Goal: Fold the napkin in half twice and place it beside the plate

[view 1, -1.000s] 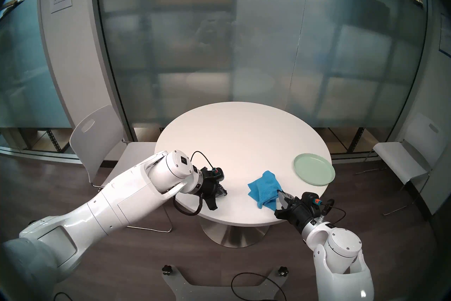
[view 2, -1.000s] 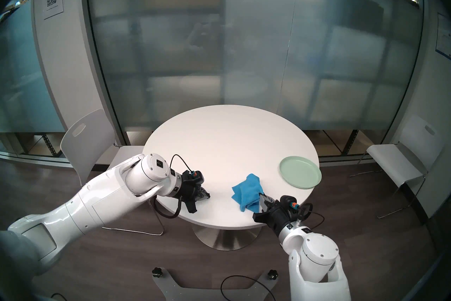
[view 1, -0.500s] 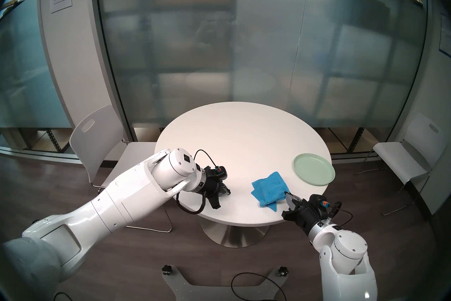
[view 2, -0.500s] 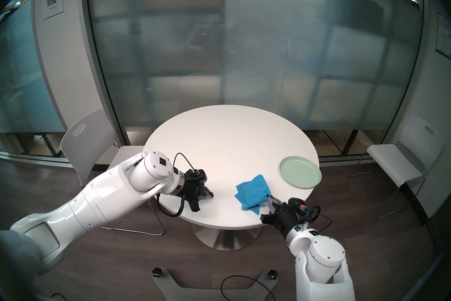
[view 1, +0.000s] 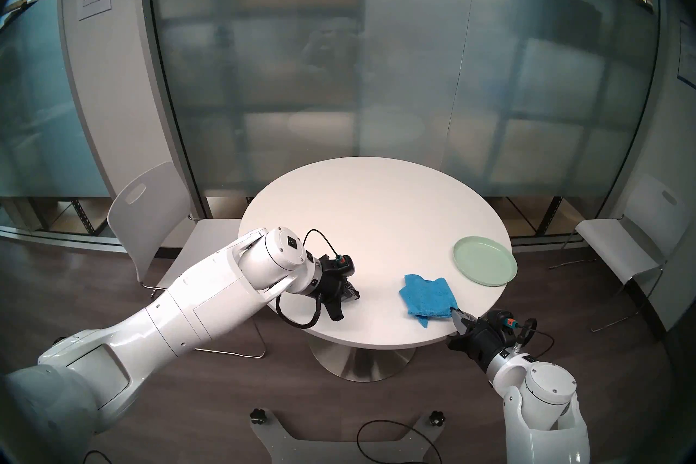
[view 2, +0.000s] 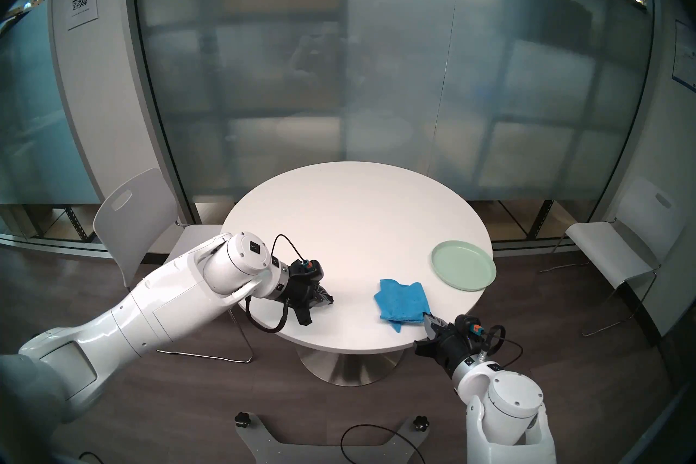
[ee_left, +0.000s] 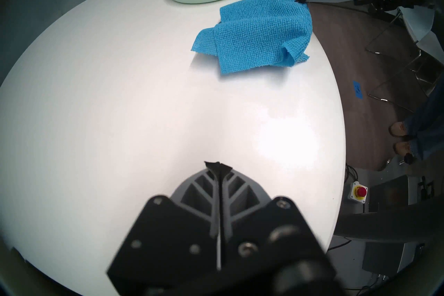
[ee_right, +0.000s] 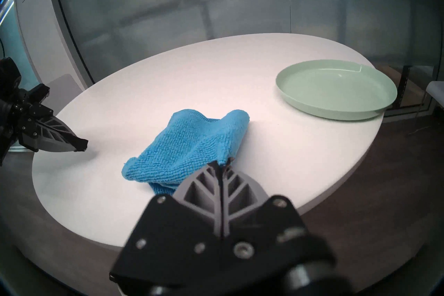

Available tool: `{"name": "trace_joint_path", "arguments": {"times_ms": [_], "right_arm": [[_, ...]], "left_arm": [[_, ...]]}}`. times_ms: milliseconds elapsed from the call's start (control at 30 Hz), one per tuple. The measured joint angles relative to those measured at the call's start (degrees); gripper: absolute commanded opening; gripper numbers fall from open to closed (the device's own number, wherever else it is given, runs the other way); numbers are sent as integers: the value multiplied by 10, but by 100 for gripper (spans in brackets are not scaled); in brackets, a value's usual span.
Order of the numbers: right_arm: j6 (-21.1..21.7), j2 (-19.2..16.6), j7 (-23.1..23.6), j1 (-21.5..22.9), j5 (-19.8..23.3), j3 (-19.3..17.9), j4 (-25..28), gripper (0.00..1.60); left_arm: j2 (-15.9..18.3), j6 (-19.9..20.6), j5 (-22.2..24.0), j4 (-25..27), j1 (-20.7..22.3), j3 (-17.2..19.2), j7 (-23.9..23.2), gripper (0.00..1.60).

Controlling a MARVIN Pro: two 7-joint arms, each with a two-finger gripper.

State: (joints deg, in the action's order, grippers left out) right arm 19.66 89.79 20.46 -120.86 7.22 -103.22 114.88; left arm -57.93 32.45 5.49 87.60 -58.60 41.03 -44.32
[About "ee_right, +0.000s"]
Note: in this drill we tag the blue microfiber napkin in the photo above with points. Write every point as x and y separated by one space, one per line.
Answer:
194 142

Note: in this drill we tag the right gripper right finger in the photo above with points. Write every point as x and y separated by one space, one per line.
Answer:
263 229

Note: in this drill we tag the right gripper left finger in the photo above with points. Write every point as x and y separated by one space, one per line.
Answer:
180 236

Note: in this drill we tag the pale green round plate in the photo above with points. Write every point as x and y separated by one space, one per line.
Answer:
336 90

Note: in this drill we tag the white chair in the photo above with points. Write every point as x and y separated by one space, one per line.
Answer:
436 94
64 90

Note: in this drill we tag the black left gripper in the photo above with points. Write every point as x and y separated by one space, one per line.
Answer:
14 108

